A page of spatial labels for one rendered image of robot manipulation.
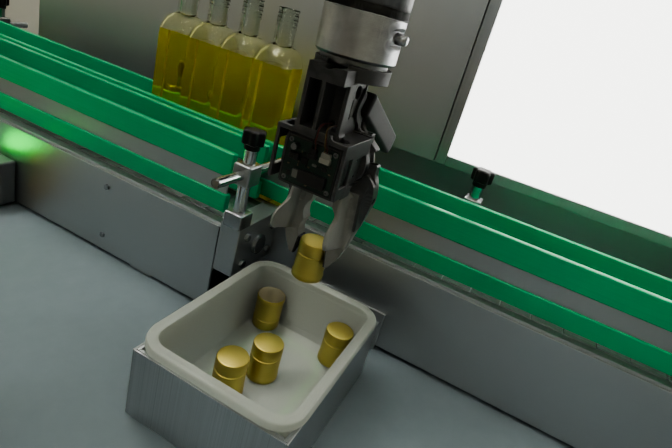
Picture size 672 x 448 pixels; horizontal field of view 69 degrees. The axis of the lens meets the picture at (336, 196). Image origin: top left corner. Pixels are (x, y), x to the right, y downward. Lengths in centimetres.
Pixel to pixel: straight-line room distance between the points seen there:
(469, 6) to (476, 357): 47
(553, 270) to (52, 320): 58
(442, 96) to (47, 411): 62
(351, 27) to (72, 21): 90
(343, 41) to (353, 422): 40
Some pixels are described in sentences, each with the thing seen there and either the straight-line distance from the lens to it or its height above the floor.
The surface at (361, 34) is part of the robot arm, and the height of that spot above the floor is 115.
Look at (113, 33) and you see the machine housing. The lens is 115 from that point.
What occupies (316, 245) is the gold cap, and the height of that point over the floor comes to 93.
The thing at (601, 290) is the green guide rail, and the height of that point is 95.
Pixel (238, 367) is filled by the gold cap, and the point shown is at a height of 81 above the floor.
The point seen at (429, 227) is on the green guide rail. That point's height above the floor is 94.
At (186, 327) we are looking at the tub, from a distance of 54.
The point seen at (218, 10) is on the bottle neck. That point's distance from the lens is 77.
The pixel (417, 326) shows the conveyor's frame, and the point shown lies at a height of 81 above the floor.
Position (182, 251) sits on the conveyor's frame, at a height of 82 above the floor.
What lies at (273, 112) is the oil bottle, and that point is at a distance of 70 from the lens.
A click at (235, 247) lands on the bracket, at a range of 62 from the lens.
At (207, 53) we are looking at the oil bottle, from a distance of 76.
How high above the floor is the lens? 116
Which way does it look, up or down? 21 degrees down
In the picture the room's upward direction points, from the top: 16 degrees clockwise
